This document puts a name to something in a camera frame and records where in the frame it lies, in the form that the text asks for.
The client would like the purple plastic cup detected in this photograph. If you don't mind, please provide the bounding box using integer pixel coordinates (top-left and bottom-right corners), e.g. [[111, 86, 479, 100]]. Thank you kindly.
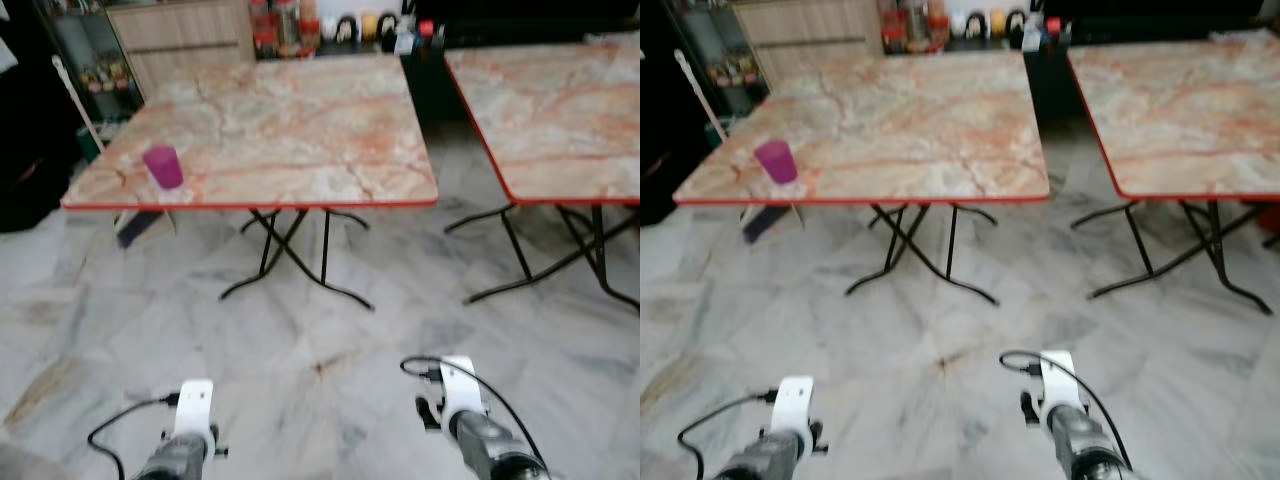
[[753, 140, 799, 185], [142, 145, 185, 191]]

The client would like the marble-top folding table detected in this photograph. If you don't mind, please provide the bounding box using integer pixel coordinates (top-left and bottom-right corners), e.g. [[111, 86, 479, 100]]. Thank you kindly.
[[62, 55, 441, 311], [672, 50, 1051, 306], [445, 38, 641, 309], [1067, 35, 1280, 316]]

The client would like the dark glass display shelf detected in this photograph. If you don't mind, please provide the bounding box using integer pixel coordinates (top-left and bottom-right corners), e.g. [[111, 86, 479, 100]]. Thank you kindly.
[[660, 0, 771, 117], [35, 0, 141, 123]]

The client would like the light wooden drawer cabinet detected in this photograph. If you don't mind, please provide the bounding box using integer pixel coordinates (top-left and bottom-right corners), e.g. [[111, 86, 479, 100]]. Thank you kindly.
[[730, 0, 886, 91], [105, 0, 256, 96]]

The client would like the large red-lidded clear jar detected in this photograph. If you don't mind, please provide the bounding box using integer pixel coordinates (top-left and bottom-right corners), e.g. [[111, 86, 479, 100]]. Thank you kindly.
[[903, 0, 931, 51], [274, 0, 301, 53]]

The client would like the small red-lidded jar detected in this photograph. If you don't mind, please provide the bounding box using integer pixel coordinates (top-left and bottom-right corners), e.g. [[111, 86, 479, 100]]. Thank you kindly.
[[880, 0, 904, 53], [250, 0, 274, 56]]

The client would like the black television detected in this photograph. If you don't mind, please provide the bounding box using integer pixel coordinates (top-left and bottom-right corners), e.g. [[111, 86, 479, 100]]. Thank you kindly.
[[415, 0, 641, 21], [1045, 0, 1280, 19]]

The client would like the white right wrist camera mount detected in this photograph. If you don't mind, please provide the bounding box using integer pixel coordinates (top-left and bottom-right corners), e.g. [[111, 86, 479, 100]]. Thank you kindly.
[[440, 356, 486, 426], [1040, 350, 1086, 417]]

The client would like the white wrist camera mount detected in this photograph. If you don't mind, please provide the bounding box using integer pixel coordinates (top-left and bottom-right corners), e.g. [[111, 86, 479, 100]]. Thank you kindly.
[[175, 379, 216, 448], [778, 375, 817, 447], [1040, 350, 1086, 417], [440, 356, 486, 426]]

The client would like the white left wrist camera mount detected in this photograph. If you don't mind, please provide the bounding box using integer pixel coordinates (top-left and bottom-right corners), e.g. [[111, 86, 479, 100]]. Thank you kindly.
[[778, 375, 817, 447], [175, 379, 216, 448]]

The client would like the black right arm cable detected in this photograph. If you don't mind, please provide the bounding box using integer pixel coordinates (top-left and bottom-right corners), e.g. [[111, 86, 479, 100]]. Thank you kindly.
[[400, 356, 548, 473], [999, 349, 1138, 467]]

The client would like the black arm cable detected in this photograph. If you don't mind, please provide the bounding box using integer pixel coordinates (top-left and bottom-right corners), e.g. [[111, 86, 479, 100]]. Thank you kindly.
[[999, 349, 1138, 467], [678, 390, 783, 480], [88, 393, 183, 480], [400, 356, 548, 473]]

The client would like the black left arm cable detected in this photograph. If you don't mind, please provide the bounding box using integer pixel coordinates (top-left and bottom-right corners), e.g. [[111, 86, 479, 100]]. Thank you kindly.
[[678, 390, 783, 480], [88, 393, 183, 480]]

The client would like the white-handled broom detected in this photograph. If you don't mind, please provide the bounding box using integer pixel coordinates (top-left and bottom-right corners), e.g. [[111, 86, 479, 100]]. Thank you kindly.
[[52, 55, 177, 249], [675, 50, 807, 246]]

